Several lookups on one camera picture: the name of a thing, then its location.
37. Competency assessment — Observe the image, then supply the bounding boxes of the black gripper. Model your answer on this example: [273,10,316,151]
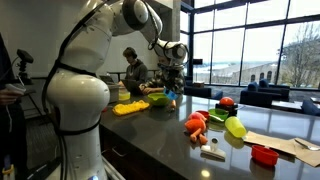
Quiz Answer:
[164,67,182,94]

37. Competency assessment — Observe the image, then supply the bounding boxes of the blue plastic bowl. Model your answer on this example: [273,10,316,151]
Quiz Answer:
[162,87,180,101]

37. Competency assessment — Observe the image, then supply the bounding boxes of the small shallow red bowl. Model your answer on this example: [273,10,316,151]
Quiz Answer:
[196,109,211,120]

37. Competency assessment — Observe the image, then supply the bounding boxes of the red plastic bowl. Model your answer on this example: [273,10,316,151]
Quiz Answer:
[250,143,280,166]

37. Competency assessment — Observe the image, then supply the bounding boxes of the person in plaid shirt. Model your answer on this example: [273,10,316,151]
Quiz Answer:
[139,56,186,96]

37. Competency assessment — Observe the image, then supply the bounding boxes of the blue sofa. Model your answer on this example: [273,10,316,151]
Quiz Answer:
[184,79,224,101]

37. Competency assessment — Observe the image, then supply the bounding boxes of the person with headphones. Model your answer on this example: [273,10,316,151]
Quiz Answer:
[121,46,150,96]

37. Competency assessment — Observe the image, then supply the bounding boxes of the orange plush toy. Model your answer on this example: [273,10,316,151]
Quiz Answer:
[184,118,209,145]

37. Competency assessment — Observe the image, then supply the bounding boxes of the yellow crocheted cloth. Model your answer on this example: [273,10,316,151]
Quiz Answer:
[112,99,151,117]

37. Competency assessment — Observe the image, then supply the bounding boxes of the yellow container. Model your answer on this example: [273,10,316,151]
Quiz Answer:
[118,87,132,102]

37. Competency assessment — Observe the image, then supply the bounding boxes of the white spoon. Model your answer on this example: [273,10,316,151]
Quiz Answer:
[209,114,225,122]

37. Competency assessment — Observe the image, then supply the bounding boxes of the green dish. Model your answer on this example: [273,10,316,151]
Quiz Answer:
[208,107,230,122]

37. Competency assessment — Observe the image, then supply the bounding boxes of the red orange ball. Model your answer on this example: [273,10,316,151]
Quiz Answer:
[219,96,236,107]

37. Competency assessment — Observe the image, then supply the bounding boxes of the grey box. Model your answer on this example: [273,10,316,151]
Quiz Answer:
[99,74,121,105]

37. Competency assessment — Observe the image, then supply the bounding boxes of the black box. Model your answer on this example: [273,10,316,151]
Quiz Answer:
[214,102,240,117]

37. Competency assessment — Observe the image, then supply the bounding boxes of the yellow-green plastic cup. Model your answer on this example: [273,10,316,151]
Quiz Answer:
[224,115,248,138]

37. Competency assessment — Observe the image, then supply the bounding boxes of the blue armchair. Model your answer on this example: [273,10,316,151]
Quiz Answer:
[239,78,291,108]

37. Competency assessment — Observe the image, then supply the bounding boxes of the blue lounge chair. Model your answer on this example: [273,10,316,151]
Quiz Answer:
[301,98,320,117]

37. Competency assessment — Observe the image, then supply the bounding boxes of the metal spoon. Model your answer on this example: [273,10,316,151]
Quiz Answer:
[294,137,320,151]

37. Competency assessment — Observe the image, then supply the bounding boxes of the white handheld controller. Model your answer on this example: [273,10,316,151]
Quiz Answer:
[4,82,27,96]

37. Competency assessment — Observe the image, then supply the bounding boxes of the person in dark clothing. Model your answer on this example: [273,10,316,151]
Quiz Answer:
[0,32,28,176]

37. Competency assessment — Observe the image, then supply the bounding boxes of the aluminium rail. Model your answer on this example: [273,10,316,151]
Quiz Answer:
[100,154,127,180]

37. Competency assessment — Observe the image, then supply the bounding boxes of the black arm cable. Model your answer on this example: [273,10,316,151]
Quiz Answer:
[41,0,114,180]

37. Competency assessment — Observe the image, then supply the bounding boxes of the black camera on tripod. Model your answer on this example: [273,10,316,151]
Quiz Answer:
[15,48,35,86]

